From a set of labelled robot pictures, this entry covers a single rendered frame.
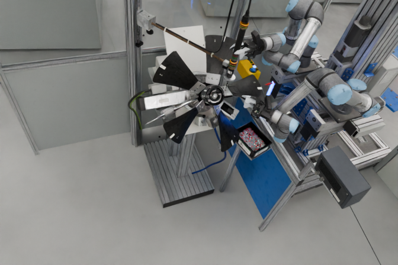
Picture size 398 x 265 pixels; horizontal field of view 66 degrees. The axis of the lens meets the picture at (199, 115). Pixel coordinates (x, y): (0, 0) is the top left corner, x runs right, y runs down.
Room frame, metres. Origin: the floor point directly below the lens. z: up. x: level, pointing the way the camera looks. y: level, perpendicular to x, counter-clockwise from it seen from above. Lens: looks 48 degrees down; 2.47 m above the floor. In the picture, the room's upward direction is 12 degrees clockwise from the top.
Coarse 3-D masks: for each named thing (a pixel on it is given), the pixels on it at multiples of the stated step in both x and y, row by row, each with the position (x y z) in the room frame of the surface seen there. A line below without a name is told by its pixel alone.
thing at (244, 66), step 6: (240, 60) 1.86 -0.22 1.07; (246, 60) 1.87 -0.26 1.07; (240, 66) 1.82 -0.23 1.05; (246, 66) 1.80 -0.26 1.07; (252, 66) 1.82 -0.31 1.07; (240, 72) 1.80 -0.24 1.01; (246, 72) 1.75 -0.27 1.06; (252, 72) 1.75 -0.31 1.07; (258, 72) 1.76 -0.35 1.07; (258, 78) 1.77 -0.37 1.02
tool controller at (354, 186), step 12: (324, 156) 1.00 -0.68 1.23; (336, 156) 1.01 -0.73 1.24; (324, 168) 0.98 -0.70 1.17; (336, 168) 0.94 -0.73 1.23; (348, 168) 0.95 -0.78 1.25; (324, 180) 0.96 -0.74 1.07; (336, 180) 0.90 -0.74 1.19; (348, 180) 0.88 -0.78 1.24; (360, 180) 0.89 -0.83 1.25; (336, 192) 0.88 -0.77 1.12; (348, 192) 0.83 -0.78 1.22; (360, 192) 0.83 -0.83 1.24; (348, 204) 0.83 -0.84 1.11
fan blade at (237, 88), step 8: (240, 80) 1.50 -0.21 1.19; (248, 80) 1.52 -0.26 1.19; (256, 80) 1.54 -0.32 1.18; (232, 88) 1.41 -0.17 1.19; (240, 88) 1.43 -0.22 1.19; (248, 88) 1.45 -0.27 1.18; (256, 88) 1.48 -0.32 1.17; (240, 96) 1.36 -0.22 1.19; (256, 96) 1.41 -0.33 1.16; (264, 96) 1.44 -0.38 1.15
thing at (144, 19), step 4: (136, 12) 1.64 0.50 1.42; (140, 12) 1.65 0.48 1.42; (144, 12) 1.66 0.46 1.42; (148, 12) 1.67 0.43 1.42; (140, 16) 1.62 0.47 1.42; (144, 16) 1.62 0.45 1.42; (148, 16) 1.63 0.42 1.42; (152, 16) 1.64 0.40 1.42; (140, 20) 1.61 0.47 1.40; (144, 20) 1.60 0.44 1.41; (148, 20) 1.59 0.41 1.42; (152, 20) 1.62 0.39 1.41; (140, 24) 1.61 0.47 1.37; (144, 24) 1.60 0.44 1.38; (148, 24) 1.59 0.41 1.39; (148, 28) 1.59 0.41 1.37
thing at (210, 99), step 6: (204, 84) 1.38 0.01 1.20; (210, 84) 1.40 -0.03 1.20; (210, 90) 1.30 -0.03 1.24; (216, 90) 1.31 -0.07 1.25; (222, 90) 1.32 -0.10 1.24; (198, 96) 1.32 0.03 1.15; (204, 96) 1.27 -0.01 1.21; (210, 96) 1.27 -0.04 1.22; (216, 96) 1.29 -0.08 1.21; (222, 96) 1.30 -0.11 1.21; (204, 102) 1.31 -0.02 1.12; (210, 102) 1.25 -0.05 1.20; (216, 102) 1.27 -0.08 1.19
